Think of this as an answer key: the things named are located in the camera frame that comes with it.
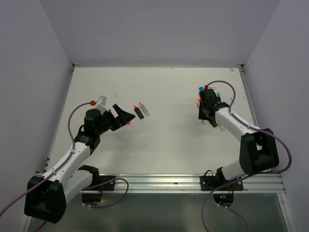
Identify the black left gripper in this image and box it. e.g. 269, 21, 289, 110
96, 104, 134, 135

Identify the black pink highlighter pen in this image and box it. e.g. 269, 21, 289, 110
134, 105, 144, 119

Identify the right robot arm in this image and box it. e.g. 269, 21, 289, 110
198, 89, 279, 190

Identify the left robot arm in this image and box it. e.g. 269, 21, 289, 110
24, 102, 135, 223

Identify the yellow pastel highlighter pen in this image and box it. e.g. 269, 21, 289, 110
218, 124, 226, 131

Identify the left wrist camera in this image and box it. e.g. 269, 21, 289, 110
95, 96, 107, 114

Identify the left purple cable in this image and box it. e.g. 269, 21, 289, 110
0, 99, 128, 232

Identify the aluminium right side rail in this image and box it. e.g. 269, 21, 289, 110
238, 64, 283, 174

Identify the aluminium rail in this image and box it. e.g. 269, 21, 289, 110
31, 174, 287, 194
238, 64, 283, 174

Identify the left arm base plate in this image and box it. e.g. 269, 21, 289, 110
83, 175, 116, 191

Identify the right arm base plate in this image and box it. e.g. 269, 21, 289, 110
199, 175, 244, 191

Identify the aluminium front rail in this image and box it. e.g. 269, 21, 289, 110
31, 174, 287, 194

